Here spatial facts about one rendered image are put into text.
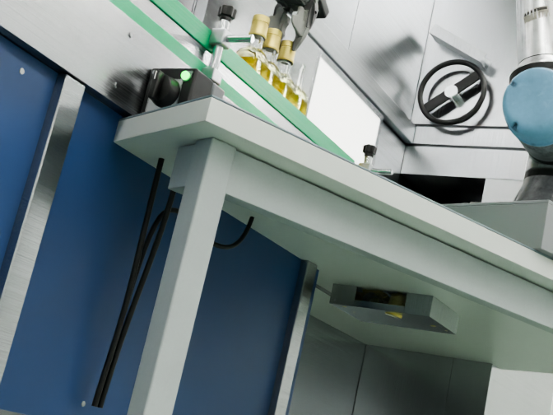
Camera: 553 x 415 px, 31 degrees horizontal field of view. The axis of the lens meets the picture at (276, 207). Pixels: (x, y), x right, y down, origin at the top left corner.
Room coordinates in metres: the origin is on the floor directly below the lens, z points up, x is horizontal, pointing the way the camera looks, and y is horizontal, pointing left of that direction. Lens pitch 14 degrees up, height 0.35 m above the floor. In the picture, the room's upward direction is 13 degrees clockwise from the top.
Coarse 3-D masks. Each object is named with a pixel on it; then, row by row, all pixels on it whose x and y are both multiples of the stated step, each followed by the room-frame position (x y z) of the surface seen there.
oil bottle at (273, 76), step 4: (268, 60) 1.84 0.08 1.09; (268, 64) 1.83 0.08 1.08; (272, 64) 1.84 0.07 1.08; (268, 68) 1.83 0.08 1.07; (272, 68) 1.83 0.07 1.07; (276, 68) 1.85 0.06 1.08; (268, 72) 1.83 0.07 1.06; (272, 72) 1.84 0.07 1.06; (276, 72) 1.85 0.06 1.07; (280, 72) 1.86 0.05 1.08; (268, 76) 1.83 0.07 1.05; (272, 76) 1.84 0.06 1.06; (276, 76) 1.85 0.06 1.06; (280, 76) 1.86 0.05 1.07; (268, 80) 1.83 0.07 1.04; (272, 80) 1.84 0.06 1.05; (276, 80) 1.85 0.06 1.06; (280, 80) 1.86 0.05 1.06; (272, 84) 1.84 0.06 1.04; (276, 84) 1.86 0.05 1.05; (276, 88) 1.86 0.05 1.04
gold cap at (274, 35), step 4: (268, 28) 1.85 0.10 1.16; (272, 28) 1.85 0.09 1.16; (268, 32) 1.85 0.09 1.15; (272, 32) 1.85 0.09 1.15; (276, 32) 1.85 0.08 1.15; (280, 32) 1.85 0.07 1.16; (268, 36) 1.85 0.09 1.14; (272, 36) 1.85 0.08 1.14; (276, 36) 1.85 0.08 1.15; (280, 36) 1.85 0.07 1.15; (268, 40) 1.85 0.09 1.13; (272, 40) 1.85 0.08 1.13; (276, 40) 1.85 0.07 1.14; (280, 40) 1.86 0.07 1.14; (264, 44) 1.85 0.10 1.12; (268, 44) 1.84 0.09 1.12; (272, 44) 1.85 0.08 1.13; (276, 44) 1.85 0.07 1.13; (272, 48) 1.85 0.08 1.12; (276, 48) 1.85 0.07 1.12; (276, 52) 1.87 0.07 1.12
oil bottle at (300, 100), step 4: (296, 84) 1.95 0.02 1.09; (296, 88) 1.93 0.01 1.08; (300, 88) 1.94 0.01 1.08; (296, 92) 1.93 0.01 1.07; (300, 92) 1.93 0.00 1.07; (304, 92) 1.95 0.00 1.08; (296, 96) 1.93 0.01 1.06; (300, 96) 1.94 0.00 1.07; (304, 96) 1.95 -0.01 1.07; (296, 100) 1.93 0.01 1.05; (300, 100) 1.94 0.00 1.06; (304, 100) 1.95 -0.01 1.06; (296, 104) 1.93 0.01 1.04; (300, 104) 1.94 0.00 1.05; (304, 104) 1.95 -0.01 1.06; (300, 108) 1.94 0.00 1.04; (304, 108) 1.96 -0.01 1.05; (304, 112) 1.96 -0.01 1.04
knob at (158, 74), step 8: (160, 72) 1.29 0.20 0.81; (152, 80) 1.29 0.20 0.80; (160, 80) 1.29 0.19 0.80; (168, 80) 1.29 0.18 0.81; (152, 88) 1.28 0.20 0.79; (160, 88) 1.29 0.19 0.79; (168, 88) 1.29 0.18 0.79; (176, 88) 1.30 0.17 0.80; (152, 96) 1.28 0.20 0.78; (160, 96) 1.29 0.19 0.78; (168, 96) 1.29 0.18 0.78; (176, 96) 1.30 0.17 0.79; (160, 104) 1.30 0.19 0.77; (168, 104) 1.30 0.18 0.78
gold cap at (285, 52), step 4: (284, 40) 1.90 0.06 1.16; (288, 40) 1.89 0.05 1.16; (284, 44) 1.90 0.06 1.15; (288, 44) 1.89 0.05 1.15; (292, 44) 1.90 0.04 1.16; (280, 48) 1.90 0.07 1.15; (284, 48) 1.90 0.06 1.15; (288, 48) 1.89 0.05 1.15; (280, 52) 1.90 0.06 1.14; (284, 52) 1.89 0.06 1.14; (288, 52) 1.89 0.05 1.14; (292, 52) 1.90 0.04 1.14; (280, 56) 1.90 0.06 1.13; (284, 56) 1.89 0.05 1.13; (288, 56) 1.89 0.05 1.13; (292, 56) 1.90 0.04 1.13; (276, 60) 1.91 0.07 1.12; (288, 60) 1.90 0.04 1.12; (292, 60) 1.90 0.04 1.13; (292, 64) 1.91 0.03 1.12
